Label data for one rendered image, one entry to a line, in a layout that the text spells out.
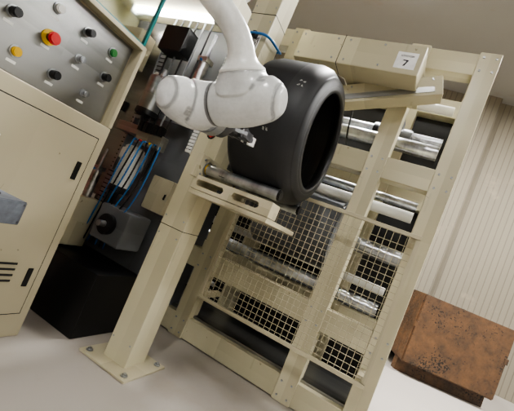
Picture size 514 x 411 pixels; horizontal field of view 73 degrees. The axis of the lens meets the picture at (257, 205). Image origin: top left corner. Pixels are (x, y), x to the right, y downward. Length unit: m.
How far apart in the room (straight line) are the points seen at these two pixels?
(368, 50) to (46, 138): 1.41
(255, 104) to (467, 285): 4.86
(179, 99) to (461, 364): 3.72
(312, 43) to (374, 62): 0.33
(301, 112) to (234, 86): 0.51
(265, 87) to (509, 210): 5.07
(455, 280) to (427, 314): 1.56
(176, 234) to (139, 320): 0.39
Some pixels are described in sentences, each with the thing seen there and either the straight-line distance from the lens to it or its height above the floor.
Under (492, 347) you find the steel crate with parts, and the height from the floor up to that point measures 0.58.
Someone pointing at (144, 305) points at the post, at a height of 0.27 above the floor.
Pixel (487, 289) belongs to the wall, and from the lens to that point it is 5.47.
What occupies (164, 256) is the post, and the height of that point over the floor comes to 0.49.
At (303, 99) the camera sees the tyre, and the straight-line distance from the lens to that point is 1.25.
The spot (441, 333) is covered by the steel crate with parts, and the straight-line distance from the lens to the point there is 3.95.
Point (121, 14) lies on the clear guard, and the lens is 1.60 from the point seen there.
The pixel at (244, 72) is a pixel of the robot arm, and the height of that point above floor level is 1.04.
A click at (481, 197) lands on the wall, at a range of 5.54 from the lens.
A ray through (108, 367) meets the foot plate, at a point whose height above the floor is 0.01.
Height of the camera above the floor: 0.76
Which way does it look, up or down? 3 degrees up
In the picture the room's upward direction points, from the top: 23 degrees clockwise
